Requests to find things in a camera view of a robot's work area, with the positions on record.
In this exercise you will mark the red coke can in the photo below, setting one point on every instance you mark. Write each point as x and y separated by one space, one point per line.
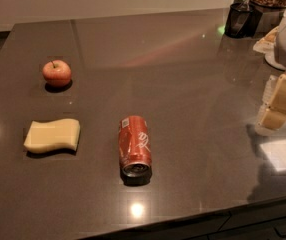
134 147

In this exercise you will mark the black container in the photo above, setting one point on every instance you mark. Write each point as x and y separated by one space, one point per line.
242 23

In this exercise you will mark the red apple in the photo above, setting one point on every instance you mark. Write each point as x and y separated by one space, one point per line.
57 73

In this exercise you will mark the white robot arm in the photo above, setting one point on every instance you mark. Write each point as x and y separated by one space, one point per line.
277 59

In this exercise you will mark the yellow sponge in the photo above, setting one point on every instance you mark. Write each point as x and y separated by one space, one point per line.
44 137

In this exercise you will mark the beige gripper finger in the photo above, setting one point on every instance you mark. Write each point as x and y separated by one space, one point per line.
272 113

